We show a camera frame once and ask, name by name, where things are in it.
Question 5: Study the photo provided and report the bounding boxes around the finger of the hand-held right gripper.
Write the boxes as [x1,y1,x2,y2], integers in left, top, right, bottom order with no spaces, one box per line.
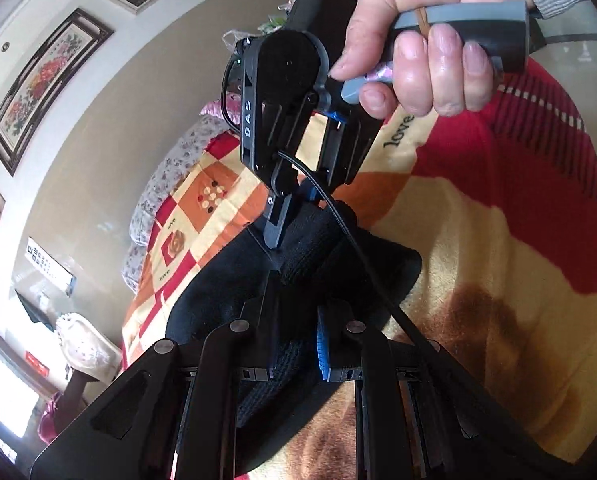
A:
[311,107,382,206]
[251,87,324,253]

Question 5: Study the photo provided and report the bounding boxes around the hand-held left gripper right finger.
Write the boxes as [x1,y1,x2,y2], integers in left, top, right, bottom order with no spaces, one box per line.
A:
[316,300,534,480]

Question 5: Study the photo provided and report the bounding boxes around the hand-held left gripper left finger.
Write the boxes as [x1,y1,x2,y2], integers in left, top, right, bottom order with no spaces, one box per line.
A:
[30,270,279,480]

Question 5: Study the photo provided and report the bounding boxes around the black pants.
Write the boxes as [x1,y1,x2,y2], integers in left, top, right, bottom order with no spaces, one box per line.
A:
[166,200,424,428]

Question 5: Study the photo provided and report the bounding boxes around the large floral pillow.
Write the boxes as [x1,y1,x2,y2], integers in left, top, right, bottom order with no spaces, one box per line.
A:
[128,112,229,246]

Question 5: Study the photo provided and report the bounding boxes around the small floral pillow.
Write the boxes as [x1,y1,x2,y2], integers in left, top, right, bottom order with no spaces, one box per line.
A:
[121,242,152,293]

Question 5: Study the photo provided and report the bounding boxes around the white ornate chair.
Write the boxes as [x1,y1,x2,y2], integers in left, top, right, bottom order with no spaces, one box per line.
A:
[56,312,124,401]

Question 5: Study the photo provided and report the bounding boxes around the red orange printed blanket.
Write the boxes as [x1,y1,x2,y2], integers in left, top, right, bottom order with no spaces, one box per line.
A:
[121,57,597,480]

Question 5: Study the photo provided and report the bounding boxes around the dark wooden desk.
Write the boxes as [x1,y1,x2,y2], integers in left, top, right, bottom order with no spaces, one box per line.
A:
[53,370,94,436]

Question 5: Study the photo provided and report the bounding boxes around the dark red cloth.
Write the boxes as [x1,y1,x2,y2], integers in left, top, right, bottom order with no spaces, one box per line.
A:
[37,392,66,443]

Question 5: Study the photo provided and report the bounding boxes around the red paper tag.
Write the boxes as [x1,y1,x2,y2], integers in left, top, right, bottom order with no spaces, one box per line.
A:
[25,351,49,376]

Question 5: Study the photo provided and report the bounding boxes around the dark hanging garment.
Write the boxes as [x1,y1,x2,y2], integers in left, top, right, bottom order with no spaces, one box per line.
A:
[16,290,56,333]

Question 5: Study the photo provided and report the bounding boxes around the dark framed floral painting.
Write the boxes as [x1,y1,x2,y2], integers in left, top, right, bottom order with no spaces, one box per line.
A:
[0,7,115,177]

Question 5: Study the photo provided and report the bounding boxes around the black cable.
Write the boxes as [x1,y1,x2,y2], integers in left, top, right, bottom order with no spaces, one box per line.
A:
[277,151,549,480]

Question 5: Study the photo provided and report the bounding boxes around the wall calendar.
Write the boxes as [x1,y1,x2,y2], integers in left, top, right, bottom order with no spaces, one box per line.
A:
[11,236,76,297]

